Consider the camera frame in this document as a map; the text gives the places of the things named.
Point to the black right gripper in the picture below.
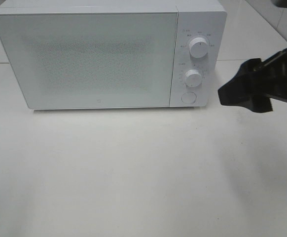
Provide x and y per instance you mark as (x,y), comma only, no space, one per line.
(243,91)

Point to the white control knob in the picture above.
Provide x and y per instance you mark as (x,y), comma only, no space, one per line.
(193,78)
(198,47)

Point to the round white door button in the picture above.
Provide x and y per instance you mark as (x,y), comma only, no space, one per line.
(189,98)

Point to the white microwave door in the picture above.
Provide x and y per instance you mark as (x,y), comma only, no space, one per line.
(83,61)

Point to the white microwave oven body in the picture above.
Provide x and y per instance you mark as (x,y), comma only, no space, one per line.
(194,18)

